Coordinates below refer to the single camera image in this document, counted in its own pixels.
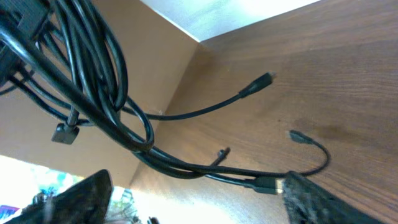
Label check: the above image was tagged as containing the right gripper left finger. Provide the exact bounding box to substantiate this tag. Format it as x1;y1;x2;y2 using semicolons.
8;169;113;224

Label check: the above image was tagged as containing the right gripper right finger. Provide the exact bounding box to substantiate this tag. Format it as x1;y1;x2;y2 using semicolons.
282;171;381;224

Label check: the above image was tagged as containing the thick black USB cable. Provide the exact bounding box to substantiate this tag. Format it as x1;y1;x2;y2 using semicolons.
0;0;285;195

